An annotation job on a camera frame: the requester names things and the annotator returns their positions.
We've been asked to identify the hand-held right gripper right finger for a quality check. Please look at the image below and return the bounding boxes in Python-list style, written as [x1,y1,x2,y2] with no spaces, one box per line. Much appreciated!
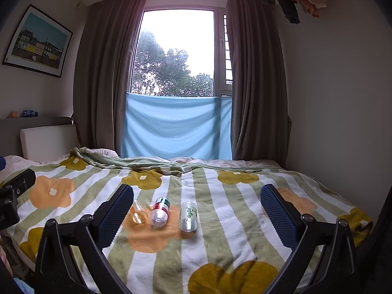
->
[260,184,357,294]

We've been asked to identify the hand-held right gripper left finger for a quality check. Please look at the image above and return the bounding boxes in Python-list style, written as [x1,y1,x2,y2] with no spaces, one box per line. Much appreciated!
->
[34,184,134,294]

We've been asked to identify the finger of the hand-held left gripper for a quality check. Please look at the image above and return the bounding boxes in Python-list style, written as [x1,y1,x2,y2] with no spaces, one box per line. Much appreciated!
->
[2,168,36,192]

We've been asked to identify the small clear orange-tinted bottle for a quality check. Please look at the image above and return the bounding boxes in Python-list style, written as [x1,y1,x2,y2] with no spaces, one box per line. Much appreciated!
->
[132,200,149,225]

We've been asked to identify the red-green label plastic bottle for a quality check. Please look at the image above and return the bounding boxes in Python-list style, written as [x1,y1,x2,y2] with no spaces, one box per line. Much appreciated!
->
[149,196,171,228]

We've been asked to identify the clear cup green dots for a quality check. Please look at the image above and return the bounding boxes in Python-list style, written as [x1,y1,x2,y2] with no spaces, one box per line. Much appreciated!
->
[178,201,198,233]

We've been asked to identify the white cushion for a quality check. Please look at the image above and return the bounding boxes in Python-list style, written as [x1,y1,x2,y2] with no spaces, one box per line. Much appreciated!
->
[20,124,79,161]

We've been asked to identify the grey bed headboard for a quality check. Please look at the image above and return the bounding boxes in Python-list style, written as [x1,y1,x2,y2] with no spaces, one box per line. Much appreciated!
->
[0,116,81,157]

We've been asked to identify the striped floral blanket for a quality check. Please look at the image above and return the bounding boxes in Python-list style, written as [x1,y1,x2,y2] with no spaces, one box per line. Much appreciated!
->
[0,147,374,294]

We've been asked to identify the light blue cloth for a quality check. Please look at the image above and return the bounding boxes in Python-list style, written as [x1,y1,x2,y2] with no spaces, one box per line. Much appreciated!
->
[120,93,233,160]

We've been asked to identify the grey-brown curtain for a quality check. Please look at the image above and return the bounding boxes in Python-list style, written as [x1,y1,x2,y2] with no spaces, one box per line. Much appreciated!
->
[230,0,292,168]
[73,0,148,157]

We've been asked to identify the framed houses picture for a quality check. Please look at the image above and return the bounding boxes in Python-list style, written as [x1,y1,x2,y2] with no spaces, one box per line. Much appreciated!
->
[2,4,74,78]

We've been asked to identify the window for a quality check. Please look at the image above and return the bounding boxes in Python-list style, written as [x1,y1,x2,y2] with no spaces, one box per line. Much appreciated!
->
[130,0,234,98]

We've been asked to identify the hanging dark garment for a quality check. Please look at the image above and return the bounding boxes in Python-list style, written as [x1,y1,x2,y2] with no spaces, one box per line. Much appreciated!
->
[256,0,300,25]

